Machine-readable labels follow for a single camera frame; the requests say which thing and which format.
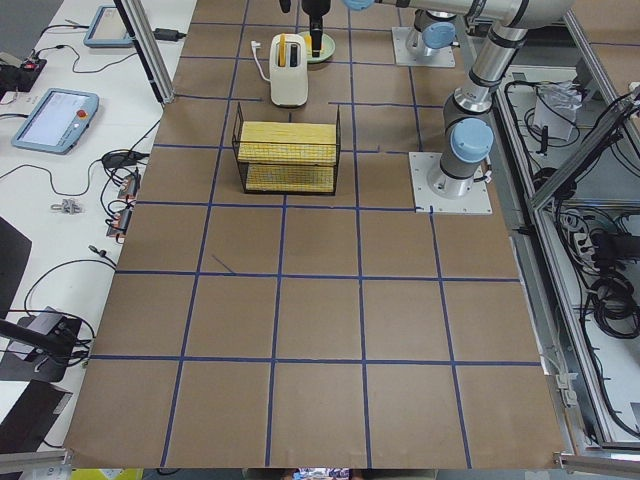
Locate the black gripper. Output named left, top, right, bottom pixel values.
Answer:
left=301, top=0, right=331, bottom=56
left=279, top=0, right=292, bottom=13

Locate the white toaster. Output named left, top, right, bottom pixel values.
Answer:
left=269, top=33, right=308, bottom=108

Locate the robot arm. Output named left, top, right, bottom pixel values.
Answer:
left=301, top=0, right=456, bottom=58
left=391, top=0, right=573, bottom=199

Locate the bread slice in toaster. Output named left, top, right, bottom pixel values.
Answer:
left=277, top=33, right=287, bottom=68

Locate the light green plate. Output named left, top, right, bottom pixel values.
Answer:
left=299, top=30, right=336, bottom=64

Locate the black power adapter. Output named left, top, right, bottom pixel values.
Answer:
left=153, top=28, right=186, bottom=42

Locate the wooden shelf block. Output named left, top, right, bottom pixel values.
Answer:
left=237, top=121, right=337, bottom=193

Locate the far blue teach pendant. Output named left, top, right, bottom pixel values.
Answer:
left=83, top=5, right=133, bottom=48

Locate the blue teach pendant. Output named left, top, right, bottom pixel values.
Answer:
left=11, top=88, right=100, bottom=155
left=83, top=5, right=133, bottom=48

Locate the near blue teach pendant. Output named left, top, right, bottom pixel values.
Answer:
left=11, top=88, right=100, bottom=155

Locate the white toaster power cord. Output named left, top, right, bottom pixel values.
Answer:
left=249, top=40, right=273, bottom=84

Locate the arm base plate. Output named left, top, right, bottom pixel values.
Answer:
left=392, top=22, right=456, bottom=68
left=409, top=152, right=493, bottom=215

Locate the black wire basket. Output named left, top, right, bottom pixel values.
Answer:
left=232, top=102, right=343, bottom=197

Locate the aluminium frame post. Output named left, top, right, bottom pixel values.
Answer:
left=114, top=0, right=175, bottom=105

